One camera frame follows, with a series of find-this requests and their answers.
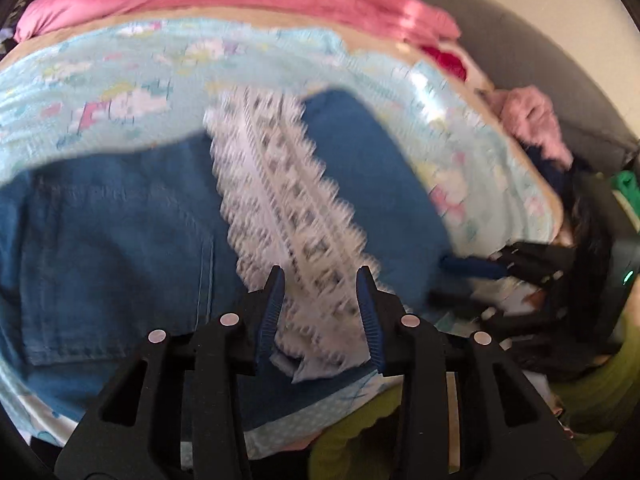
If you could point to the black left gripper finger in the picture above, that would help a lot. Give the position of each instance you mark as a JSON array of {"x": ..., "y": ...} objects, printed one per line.
[
  {"x": 172, "y": 409},
  {"x": 405, "y": 346},
  {"x": 460, "y": 306}
]

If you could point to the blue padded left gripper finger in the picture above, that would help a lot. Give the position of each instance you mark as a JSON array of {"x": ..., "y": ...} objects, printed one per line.
[{"x": 473, "y": 267}]

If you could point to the blue denim pants lace hem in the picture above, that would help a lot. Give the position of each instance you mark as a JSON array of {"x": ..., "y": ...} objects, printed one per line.
[{"x": 98, "y": 251}]

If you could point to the green fleece right sleeve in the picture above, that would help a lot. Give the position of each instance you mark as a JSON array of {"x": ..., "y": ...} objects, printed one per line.
[{"x": 606, "y": 399}]

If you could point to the pink fluffy garment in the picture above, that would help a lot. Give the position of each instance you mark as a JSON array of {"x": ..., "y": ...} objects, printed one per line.
[{"x": 528, "y": 115}]

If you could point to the grey upholstered headboard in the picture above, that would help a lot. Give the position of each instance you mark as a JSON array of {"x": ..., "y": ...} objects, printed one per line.
[{"x": 514, "y": 53}]

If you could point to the red patterned pillow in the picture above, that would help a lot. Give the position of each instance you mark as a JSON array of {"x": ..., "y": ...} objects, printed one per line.
[{"x": 455, "y": 61}]

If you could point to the light blue cartoon cat bedsheet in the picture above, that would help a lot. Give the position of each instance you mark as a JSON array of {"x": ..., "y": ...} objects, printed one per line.
[{"x": 129, "y": 88}]

